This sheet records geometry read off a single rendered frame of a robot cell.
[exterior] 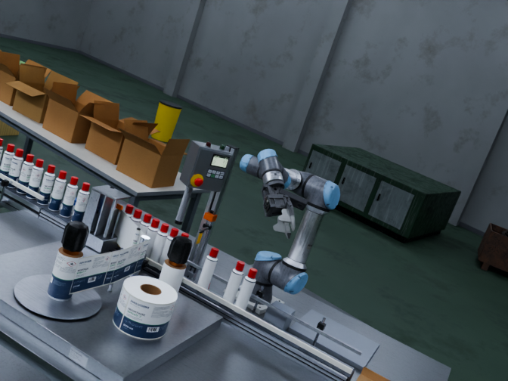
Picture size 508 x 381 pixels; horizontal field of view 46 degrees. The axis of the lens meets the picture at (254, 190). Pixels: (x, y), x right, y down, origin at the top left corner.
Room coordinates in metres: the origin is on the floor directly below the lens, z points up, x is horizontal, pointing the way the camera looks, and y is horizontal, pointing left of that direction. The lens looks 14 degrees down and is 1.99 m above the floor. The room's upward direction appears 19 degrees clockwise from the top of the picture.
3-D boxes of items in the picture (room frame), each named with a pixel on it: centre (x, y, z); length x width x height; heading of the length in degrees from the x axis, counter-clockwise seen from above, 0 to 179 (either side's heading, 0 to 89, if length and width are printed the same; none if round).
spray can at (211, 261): (2.42, 0.07, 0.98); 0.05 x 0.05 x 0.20
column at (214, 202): (2.60, 0.15, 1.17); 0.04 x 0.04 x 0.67; 69
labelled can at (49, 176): (2.77, 0.97, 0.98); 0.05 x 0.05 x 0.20
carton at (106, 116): (4.40, 1.10, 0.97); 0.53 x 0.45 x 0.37; 151
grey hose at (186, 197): (2.61, 0.28, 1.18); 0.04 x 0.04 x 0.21
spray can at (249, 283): (2.34, -0.11, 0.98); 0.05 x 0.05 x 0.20
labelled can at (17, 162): (2.84, 1.17, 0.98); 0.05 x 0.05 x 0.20
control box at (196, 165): (2.57, 0.23, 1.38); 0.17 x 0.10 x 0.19; 124
